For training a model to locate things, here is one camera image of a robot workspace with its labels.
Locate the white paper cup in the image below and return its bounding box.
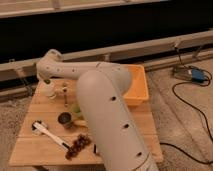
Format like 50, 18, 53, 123
43, 80, 56, 99

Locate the striped brush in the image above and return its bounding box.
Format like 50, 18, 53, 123
93, 144, 99, 155

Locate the orange plastic bin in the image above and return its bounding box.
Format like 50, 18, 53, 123
124, 64, 149, 106

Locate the bunch of red grapes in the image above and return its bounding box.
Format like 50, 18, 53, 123
65, 134, 91, 160

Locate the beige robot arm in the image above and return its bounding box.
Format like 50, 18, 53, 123
36, 49, 159, 171

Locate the black cable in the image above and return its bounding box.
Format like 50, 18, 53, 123
159, 46, 213, 165

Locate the wooden table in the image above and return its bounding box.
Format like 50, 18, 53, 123
9, 79, 163, 166

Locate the green cup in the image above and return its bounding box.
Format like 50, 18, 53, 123
71, 103, 82, 118

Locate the blue power box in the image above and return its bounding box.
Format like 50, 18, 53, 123
172, 67, 205, 83

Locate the white handled spatula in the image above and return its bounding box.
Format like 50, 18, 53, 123
33, 122, 70, 151

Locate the yellow banana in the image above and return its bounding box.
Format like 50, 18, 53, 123
73, 120, 88, 128

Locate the dark metal can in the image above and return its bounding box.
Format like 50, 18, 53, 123
58, 112, 72, 129

